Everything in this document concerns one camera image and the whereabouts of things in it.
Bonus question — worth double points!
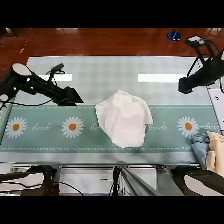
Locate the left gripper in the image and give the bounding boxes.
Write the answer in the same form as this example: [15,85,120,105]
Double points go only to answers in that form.
[53,86,85,107]

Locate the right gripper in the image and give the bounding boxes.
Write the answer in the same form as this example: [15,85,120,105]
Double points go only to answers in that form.
[177,74,205,95]

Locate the white T-shirt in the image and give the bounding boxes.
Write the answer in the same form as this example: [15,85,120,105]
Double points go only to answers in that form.
[95,89,154,149]

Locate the blue round object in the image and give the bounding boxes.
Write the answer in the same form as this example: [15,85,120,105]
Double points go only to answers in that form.
[167,30,182,42]

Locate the light blue garment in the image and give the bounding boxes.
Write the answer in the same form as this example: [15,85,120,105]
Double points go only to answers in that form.
[190,132,211,170]

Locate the cream garment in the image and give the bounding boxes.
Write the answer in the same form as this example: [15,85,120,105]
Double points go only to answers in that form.
[205,130,224,178]

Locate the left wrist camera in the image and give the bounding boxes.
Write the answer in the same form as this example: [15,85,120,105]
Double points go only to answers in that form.
[45,62,67,82]

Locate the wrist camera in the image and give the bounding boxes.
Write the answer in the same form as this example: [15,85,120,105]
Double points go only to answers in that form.
[45,62,67,82]
[184,34,209,49]

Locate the black cable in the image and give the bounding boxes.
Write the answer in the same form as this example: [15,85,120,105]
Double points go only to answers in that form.
[0,98,56,108]
[52,180,85,197]

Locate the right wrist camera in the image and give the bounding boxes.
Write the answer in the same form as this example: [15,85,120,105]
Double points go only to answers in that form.
[184,34,209,49]

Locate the silver frame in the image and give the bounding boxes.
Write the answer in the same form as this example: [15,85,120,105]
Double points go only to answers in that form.
[0,161,224,197]

